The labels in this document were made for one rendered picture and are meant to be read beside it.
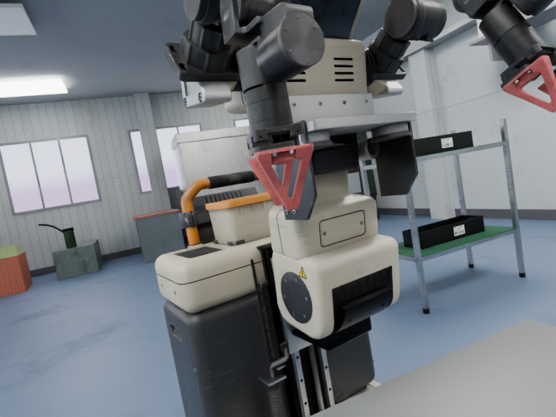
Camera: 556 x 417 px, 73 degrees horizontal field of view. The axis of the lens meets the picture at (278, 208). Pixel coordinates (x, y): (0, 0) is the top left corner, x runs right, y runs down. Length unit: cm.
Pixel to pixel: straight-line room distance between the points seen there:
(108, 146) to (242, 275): 714
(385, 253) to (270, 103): 43
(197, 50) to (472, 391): 67
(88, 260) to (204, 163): 244
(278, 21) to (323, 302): 47
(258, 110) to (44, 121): 772
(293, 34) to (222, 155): 633
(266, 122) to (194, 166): 615
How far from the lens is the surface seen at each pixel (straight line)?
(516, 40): 76
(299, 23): 44
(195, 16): 59
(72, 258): 679
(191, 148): 664
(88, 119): 806
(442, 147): 275
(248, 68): 49
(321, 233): 72
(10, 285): 665
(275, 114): 47
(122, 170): 790
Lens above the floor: 96
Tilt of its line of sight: 4 degrees down
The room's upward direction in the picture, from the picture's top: 10 degrees counter-clockwise
